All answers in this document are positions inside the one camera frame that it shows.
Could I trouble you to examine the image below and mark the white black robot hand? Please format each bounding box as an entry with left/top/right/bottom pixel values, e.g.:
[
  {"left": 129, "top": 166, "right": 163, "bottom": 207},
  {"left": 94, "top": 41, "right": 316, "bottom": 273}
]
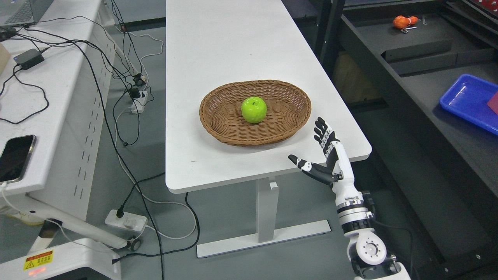
[{"left": 288, "top": 117, "right": 363, "bottom": 208}]

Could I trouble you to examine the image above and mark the green apple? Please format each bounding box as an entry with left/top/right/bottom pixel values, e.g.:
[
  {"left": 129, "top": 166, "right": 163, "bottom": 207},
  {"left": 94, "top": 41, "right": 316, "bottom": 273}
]
[{"left": 241, "top": 97, "right": 267, "bottom": 124}]

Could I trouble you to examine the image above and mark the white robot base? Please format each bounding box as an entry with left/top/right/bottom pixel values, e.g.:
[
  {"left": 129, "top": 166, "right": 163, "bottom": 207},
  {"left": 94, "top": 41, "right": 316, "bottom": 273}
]
[{"left": 1, "top": 195, "right": 139, "bottom": 280}]

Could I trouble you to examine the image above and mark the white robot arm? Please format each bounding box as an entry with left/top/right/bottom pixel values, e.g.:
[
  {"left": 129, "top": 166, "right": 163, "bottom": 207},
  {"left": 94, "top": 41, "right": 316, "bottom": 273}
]
[{"left": 337, "top": 192, "right": 411, "bottom": 280}]

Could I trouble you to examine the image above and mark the black shelf unit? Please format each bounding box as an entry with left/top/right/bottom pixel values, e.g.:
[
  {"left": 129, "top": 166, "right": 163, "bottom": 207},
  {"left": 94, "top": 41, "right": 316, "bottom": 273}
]
[{"left": 314, "top": 0, "right": 497, "bottom": 280}]

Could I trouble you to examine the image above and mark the orange toy on shelf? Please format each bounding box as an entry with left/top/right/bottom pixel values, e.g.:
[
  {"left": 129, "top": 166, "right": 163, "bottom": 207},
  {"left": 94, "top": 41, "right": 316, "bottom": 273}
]
[{"left": 393, "top": 15, "right": 418, "bottom": 30}]

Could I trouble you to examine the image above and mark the brown wicker basket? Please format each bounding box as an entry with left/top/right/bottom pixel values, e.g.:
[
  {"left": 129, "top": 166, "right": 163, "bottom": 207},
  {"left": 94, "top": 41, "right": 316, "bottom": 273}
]
[{"left": 199, "top": 80, "right": 312, "bottom": 146}]

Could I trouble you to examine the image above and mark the blue plastic tray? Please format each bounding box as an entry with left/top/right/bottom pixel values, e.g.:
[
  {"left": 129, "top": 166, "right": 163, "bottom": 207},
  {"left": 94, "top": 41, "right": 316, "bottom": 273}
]
[{"left": 439, "top": 74, "right": 498, "bottom": 135}]

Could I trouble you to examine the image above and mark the white standing desk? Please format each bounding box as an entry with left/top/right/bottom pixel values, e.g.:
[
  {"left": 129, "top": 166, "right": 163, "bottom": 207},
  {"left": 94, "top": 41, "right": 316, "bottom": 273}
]
[{"left": 165, "top": 0, "right": 372, "bottom": 258}]

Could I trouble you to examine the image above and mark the white floor power strip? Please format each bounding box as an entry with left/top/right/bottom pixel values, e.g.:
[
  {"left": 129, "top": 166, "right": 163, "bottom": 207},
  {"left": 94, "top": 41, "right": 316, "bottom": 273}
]
[{"left": 104, "top": 209, "right": 148, "bottom": 233}]

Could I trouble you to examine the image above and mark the white power strip with plugs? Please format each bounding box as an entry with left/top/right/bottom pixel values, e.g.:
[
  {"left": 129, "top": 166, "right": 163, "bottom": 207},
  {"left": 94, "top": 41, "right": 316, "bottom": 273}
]
[{"left": 130, "top": 90, "right": 149, "bottom": 114}]

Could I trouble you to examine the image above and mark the white side table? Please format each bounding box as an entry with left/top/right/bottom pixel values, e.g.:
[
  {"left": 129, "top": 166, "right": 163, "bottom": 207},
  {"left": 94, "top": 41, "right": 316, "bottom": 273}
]
[{"left": 0, "top": 0, "right": 117, "bottom": 221}]

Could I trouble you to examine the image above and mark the black smartphone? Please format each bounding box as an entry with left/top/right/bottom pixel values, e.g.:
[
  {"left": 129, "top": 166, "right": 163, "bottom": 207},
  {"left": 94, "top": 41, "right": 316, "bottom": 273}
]
[{"left": 0, "top": 135, "right": 36, "bottom": 183}]

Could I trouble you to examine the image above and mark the black power adapter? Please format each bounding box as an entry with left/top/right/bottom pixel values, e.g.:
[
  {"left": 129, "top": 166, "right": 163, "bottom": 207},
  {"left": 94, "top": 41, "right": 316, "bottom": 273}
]
[{"left": 14, "top": 49, "right": 45, "bottom": 70}]

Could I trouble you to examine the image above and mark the grey laptop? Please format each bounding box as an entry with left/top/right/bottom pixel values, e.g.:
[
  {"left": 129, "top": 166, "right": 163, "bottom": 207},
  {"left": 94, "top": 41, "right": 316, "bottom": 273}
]
[{"left": 0, "top": 0, "right": 53, "bottom": 26}]

